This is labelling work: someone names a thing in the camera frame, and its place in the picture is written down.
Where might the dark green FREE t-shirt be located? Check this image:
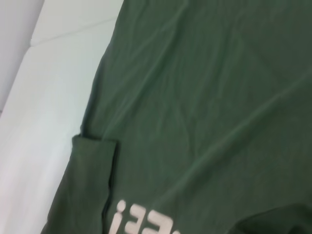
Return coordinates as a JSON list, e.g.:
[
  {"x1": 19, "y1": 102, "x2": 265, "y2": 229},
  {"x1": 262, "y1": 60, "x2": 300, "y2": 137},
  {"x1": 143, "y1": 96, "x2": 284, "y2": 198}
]
[{"x1": 40, "y1": 0, "x2": 312, "y2": 234}]

